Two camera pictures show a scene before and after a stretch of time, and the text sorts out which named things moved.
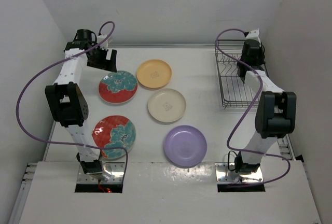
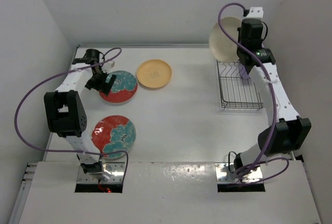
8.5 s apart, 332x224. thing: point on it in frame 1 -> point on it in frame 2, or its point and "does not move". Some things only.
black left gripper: (104, 64) -> (101, 86)
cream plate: (166, 105) -> (223, 48)
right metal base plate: (226, 173) does not move
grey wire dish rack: (235, 93) does not move
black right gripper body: (238, 63) -> (237, 51)
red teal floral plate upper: (119, 87) does not move
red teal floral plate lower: (114, 131) does not move
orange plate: (154, 73) does not move
